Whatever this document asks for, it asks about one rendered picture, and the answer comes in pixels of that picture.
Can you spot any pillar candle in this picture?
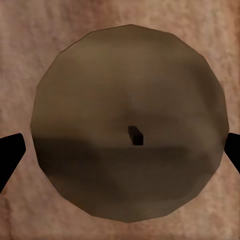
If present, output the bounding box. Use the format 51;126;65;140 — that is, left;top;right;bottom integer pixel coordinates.
30;24;230;223

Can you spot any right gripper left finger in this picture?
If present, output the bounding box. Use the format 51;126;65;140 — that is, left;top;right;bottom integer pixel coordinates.
0;133;26;193

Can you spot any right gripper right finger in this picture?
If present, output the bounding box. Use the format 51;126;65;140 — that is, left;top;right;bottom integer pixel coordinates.
224;133;240;173

